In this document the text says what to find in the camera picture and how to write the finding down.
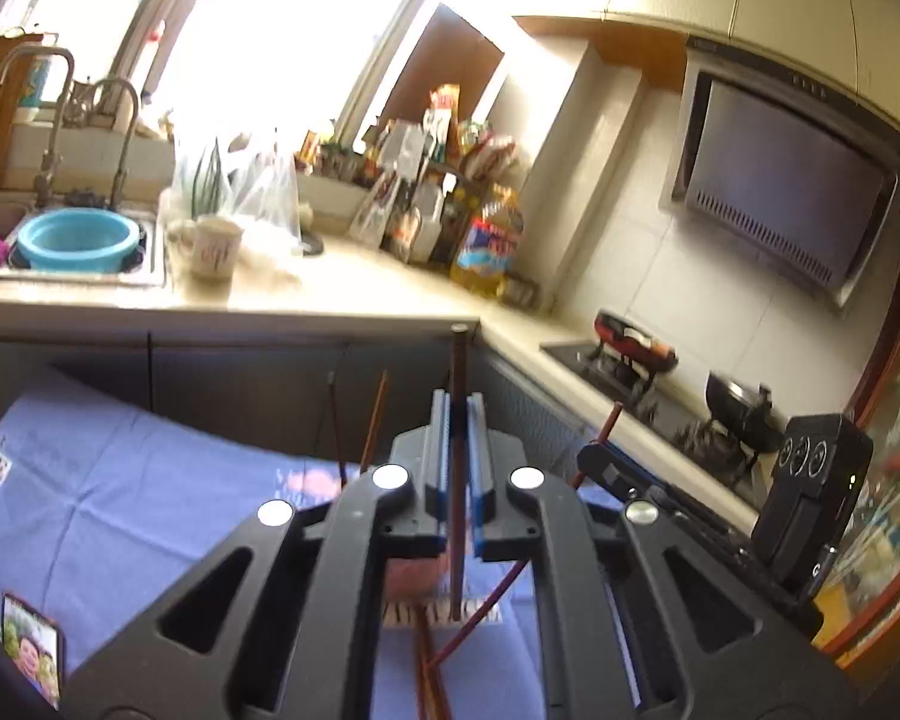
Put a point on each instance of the black gas stove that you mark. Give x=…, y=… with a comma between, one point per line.
x=675, y=420

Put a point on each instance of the grey base cabinets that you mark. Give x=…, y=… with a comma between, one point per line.
x=232, y=375

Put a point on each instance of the brown cardboard panel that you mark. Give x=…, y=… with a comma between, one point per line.
x=450, y=67

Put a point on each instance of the white enamel mug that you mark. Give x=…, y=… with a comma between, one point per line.
x=214, y=251

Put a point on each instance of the range hood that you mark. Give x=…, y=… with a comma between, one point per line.
x=787, y=187

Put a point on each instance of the dark brown chopstick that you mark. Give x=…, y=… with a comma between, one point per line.
x=459, y=367

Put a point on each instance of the cooking oil bottle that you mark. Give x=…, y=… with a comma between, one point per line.
x=487, y=247

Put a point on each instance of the green scallions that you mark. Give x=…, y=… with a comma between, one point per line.
x=206, y=180

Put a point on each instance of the pink perforated utensil holder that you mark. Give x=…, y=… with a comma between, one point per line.
x=412, y=577

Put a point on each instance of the wooden framed glass door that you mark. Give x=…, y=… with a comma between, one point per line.
x=892, y=465

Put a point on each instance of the wooden cutting board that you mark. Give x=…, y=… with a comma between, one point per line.
x=0, y=112

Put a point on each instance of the curved steel faucet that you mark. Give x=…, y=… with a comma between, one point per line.
x=127, y=127

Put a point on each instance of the cluster of seasoning packets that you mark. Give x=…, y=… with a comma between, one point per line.
x=412, y=187

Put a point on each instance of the stainless steel sink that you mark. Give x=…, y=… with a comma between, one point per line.
x=82, y=280

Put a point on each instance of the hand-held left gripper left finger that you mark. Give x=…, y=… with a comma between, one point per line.
x=439, y=465

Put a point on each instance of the bundle of chopsticks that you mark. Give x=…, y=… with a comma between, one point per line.
x=373, y=420

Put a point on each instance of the smartphone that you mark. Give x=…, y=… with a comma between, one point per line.
x=34, y=652

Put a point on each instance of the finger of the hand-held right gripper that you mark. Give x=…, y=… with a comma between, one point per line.
x=607, y=469

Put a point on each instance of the blue printed tablecloth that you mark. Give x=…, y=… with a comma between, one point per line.
x=120, y=502

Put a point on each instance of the black wok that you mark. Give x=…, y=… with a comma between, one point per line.
x=739, y=401

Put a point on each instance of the white bottle red cap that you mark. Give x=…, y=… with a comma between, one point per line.
x=152, y=60

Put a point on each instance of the red frying pan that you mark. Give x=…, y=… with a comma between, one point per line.
x=634, y=341

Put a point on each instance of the clear plastic bag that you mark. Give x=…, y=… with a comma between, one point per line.
x=270, y=195

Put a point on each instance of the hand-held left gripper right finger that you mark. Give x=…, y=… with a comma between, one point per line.
x=480, y=465

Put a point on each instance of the blue plastic basin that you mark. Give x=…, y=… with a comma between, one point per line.
x=75, y=240

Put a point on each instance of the angular steel faucet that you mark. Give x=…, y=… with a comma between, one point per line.
x=64, y=82

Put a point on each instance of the kitchen window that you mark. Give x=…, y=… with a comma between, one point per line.
x=270, y=30

